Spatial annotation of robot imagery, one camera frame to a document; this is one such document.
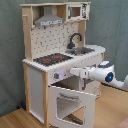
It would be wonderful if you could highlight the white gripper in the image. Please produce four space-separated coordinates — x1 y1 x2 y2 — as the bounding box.
70 67 89 78

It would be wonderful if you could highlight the small metal pot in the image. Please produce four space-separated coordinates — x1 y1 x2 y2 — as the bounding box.
71 47 91 55

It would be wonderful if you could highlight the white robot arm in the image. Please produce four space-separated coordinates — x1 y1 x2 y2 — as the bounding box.
70 61 128 92

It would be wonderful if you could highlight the wooden toy kitchen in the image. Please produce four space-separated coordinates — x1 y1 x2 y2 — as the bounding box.
22 2 105 128

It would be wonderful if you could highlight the white cabinet door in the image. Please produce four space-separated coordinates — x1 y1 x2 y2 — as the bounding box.
79 55 103 97

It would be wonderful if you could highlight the grey toy sink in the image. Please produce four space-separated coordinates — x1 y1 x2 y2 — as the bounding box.
66 47 94 56

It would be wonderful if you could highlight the left red stove knob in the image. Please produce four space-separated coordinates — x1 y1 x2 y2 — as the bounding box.
54 73 60 79

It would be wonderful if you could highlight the white oven door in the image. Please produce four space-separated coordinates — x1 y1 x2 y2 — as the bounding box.
49 86 96 128

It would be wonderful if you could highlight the black toy faucet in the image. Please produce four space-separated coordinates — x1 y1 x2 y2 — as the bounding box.
67 33 82 49

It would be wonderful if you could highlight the black toy stovetop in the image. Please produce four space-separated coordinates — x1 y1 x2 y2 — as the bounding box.
34 53 71 67

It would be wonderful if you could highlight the toy microwave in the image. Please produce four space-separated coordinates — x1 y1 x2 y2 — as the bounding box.
67 3 90 21

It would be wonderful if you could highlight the grey range hood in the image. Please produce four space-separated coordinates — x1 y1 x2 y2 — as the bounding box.
34 5 64 27

